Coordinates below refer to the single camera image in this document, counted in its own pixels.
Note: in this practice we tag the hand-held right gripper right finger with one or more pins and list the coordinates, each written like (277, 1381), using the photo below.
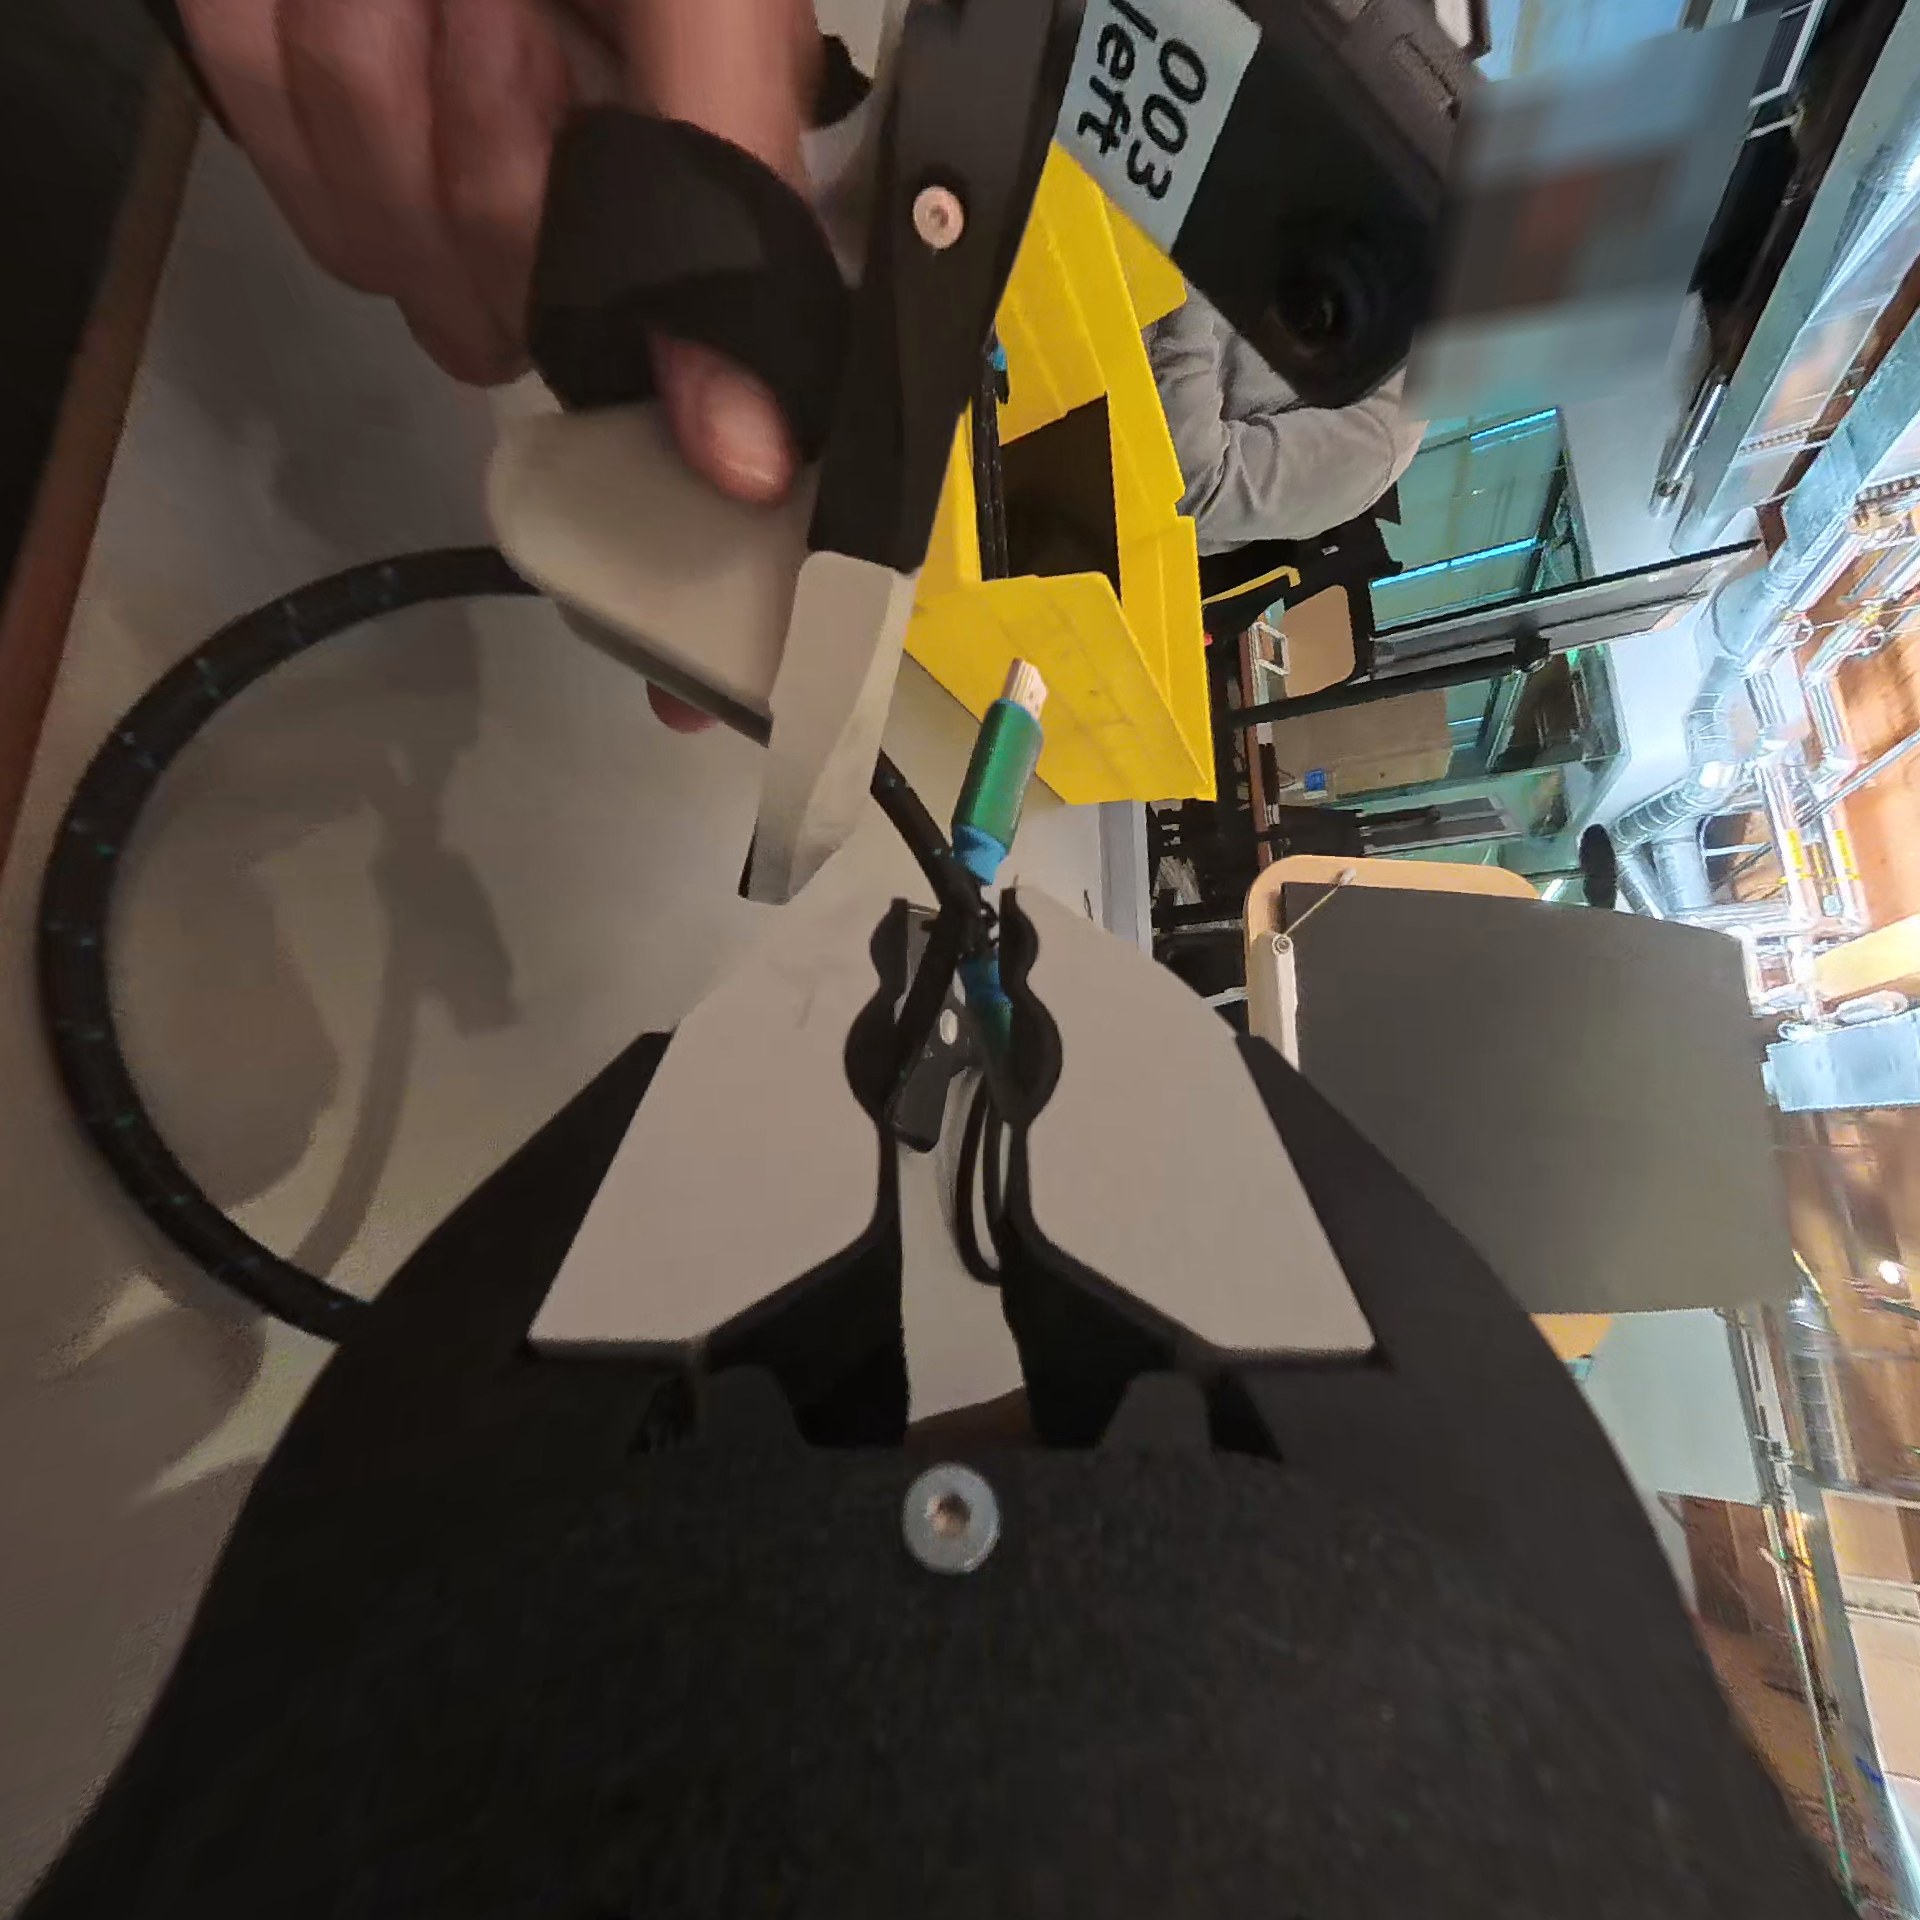
(1185, 1185)

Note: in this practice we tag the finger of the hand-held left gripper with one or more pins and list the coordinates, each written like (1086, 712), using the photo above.
(644, 555)

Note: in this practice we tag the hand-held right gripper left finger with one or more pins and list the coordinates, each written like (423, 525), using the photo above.
(704, 1185)

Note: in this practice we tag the yellow storage bin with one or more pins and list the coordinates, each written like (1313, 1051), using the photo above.
(1081, 691)

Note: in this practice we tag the person's left hand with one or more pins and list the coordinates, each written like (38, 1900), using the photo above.
(450, 151)

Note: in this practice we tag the wooden board with dark panel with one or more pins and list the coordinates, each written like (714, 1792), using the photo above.
(1500, 1081)

